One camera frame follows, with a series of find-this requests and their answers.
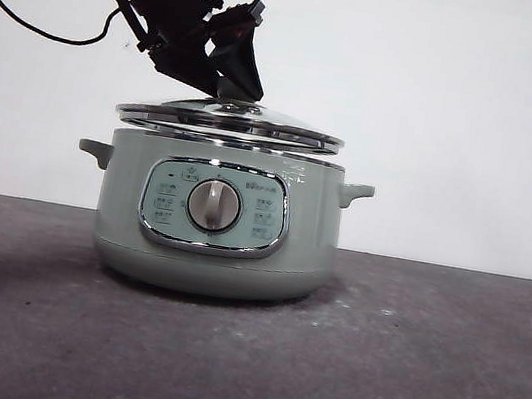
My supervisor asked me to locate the black cable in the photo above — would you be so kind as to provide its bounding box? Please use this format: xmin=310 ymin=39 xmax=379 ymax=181
xmin=0 ymin=0 xmax=126 ymax=54

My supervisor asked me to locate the pale green electric pot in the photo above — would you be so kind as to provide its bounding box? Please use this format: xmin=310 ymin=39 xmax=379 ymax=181
xmin=58 ymin=114 xmax=380 ymax=322

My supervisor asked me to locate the glass lid with green knob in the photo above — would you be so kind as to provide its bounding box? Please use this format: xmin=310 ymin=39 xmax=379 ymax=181
xmin=112 ymin=60 xmax=354 ymax=165

